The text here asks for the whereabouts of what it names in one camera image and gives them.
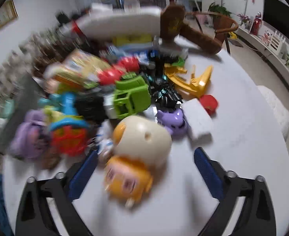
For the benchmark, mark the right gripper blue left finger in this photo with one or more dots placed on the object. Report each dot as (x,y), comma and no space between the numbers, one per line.
(34,216)

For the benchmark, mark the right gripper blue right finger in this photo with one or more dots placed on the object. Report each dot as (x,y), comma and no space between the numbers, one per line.
(257,215)

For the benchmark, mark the purple toy figure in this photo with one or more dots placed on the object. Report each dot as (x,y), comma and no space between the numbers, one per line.
(174,122)

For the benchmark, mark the cream orange doll head toy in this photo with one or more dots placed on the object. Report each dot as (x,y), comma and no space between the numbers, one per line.
(140,146)

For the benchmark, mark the green toy truck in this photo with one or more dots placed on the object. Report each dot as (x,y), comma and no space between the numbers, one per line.
(130,96)

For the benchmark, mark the red wind-up toy figure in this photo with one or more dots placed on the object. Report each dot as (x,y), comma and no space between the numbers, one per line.
(127,64)

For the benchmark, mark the grey trash bag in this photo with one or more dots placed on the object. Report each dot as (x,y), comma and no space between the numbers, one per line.
(25,100)

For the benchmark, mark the purple doll toy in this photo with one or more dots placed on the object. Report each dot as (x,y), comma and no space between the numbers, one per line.
(31,139)

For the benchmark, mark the red blue toy vehicle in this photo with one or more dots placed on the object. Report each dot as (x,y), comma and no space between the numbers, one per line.
(67,129)

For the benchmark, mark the white fluffy stool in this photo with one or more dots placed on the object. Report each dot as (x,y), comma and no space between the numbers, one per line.
(280,112)

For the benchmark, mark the white foam block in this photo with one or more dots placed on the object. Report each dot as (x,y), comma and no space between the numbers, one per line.
(199,122)

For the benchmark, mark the small red toy apple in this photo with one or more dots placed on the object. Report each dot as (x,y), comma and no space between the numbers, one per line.
(209,103)

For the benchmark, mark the yellow plastic toy piece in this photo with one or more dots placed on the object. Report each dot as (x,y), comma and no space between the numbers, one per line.
(196,86)

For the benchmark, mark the black teal action figure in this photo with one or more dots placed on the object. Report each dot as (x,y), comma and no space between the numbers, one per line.
(163,93)

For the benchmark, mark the yellow snack bag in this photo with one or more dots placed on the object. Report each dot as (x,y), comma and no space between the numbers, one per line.
(79,70)

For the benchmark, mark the floral patterned sofa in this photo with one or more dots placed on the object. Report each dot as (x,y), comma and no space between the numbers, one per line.
(32,58)

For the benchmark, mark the green round toy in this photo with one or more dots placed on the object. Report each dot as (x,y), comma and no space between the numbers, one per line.
(179,63)

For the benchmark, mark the long white tv cabinet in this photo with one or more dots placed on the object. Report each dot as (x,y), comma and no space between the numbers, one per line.
(277,63)

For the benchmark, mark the white red flat box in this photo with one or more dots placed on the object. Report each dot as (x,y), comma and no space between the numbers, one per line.
(170,48)

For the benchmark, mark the red fire extinguisher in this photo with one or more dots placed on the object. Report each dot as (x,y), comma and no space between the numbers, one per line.
(256,24)

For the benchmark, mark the wooden armchair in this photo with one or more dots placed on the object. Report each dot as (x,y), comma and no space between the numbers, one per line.
(221,24)

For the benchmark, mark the blue white toothpaste tube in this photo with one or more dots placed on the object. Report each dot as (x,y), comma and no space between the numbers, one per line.
(143,55)

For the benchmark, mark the black television screen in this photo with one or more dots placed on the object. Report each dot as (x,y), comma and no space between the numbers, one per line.
(276,14)

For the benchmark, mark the white and brown plush knife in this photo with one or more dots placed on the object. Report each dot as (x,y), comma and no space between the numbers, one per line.
(103,22)

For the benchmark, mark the green potted plant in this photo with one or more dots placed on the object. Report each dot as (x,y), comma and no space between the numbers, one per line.
(214,7)

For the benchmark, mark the framed wall picture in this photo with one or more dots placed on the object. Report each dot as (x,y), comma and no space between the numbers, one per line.
(8,13)

